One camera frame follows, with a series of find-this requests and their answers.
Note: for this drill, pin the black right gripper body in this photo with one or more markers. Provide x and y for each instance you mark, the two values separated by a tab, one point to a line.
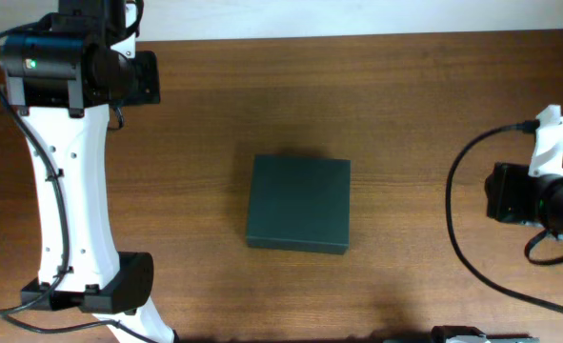
513	198

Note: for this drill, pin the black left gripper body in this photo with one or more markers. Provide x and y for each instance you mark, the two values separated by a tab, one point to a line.
143	81

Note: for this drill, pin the black gift box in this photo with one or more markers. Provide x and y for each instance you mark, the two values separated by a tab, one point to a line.
300	204

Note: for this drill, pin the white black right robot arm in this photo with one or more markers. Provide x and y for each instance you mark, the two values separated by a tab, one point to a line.
554	195

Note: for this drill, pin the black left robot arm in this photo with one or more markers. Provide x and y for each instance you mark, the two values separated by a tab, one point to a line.
67	75

